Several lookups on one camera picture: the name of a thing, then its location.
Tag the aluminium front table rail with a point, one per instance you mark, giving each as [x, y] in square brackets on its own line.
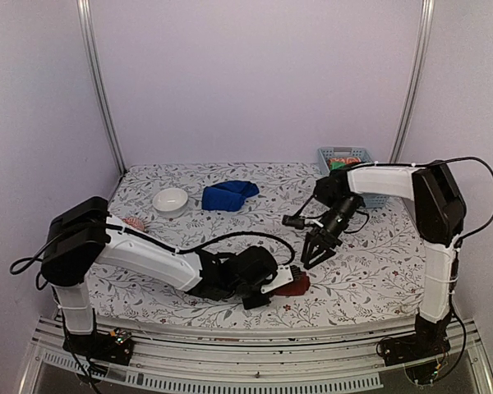
[177, 359]

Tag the blue towel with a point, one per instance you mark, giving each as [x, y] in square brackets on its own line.
[228, 196]

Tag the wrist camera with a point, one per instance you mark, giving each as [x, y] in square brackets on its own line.
[294, 222]
[283, 276]

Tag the aluminium frame post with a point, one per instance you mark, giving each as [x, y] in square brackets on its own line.
[92, 55]
[414, 80]

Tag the orange patterned rolled towel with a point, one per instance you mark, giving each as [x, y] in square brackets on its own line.
[344, 159]

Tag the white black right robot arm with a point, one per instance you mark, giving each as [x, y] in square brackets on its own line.
[439, 214]

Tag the dark red towel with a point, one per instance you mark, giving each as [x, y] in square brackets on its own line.
[298, 287]

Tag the light blue plastic basket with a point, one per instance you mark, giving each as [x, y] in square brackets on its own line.
[345, 155]

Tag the right aluminium frame post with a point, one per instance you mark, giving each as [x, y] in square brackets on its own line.
[414, 80]

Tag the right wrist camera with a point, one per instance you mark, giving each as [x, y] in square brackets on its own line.
[294, 222]

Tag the green rolled towel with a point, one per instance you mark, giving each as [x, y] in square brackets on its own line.
[337, 165]

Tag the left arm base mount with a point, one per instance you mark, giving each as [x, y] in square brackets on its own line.
[115, 347]

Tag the white bowl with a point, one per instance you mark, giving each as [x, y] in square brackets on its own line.
[171, 202]

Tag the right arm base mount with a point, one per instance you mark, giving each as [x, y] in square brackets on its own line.
[415, 353]

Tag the left aluminium frame post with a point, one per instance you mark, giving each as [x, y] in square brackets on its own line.
[92, 55]

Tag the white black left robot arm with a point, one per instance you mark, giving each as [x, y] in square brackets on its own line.
[88, 233]

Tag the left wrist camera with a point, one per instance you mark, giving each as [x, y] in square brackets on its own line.
[283, 276]

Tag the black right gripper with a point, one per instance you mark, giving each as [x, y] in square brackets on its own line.
[316, 236]

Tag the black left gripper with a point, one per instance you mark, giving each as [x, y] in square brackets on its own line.
[257, 304]

